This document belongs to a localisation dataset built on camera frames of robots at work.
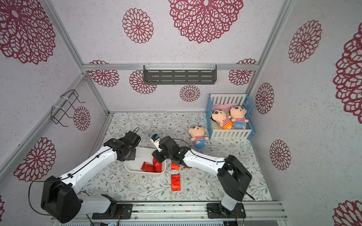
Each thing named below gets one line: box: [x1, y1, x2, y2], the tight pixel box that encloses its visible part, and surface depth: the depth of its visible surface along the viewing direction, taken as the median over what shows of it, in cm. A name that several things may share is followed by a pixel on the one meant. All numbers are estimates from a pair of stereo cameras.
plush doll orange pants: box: [211, 109, 233, 130], surface depth 102 cm
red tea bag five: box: [170, 173, 181, 192], surface depth 85 cm
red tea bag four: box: [140, 161, 158, 173], surface depth 87 cm
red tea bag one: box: [171, 161, 181, 170], surface depth 91 cm
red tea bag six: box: [152, 157, 163, 173], surface depth 89 cm
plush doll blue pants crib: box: [229, 105, 250, 130], surface depth 102 cm
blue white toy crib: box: [205, 93, 255, 140], surface depth 103 cm
